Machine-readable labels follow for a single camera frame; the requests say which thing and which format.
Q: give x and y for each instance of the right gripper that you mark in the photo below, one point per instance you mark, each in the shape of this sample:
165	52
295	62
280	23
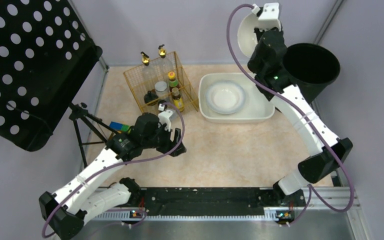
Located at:
268	38

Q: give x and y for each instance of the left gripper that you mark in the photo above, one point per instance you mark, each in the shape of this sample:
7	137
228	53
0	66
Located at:
173	142

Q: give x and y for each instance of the white bowl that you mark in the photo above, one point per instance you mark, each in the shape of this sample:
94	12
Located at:
246	36

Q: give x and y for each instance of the small yellow spice jar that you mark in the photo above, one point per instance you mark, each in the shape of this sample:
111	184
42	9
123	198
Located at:
177	99

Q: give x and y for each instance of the black lid glass jar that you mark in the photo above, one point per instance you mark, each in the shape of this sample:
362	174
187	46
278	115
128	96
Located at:
150	98

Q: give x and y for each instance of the white plate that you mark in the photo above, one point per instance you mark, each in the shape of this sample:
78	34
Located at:
225	97

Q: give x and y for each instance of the sauce bottle yellow cap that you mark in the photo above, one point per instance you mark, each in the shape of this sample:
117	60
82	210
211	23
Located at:
173	81

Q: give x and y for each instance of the oil bottle with dark liquid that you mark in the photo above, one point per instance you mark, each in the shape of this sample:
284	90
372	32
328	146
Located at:
148	72

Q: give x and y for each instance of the clear oil bottle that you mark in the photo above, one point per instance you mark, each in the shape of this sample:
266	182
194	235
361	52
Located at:
166	66

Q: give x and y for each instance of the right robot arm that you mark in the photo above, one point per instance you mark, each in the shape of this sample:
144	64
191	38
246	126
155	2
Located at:
327	151

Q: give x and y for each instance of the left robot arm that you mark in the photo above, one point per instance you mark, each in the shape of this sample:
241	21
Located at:
71	207

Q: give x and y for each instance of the black trash bin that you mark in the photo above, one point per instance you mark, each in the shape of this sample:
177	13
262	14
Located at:
311	67

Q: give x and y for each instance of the colourful toy block stack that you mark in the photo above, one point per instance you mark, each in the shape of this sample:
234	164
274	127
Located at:
118	128

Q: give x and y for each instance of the white rectangular basin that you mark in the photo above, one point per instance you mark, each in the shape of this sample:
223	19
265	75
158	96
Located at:
256	108

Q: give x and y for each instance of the black tripod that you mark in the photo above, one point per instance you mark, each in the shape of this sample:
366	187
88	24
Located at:
89	129

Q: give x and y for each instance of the black perforated panel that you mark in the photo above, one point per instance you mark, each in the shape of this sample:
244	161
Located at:
46	55

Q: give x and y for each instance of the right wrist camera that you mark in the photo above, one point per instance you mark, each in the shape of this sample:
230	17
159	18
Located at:
268	12

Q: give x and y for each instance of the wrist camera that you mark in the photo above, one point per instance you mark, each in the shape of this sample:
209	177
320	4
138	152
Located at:
268	12
165	116

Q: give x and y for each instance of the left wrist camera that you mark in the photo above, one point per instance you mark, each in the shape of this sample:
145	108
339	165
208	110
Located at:
165	116

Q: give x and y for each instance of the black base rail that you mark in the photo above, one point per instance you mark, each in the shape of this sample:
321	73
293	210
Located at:
213	201

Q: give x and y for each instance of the gold wire rack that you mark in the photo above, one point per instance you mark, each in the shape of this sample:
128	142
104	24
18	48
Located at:
136	85

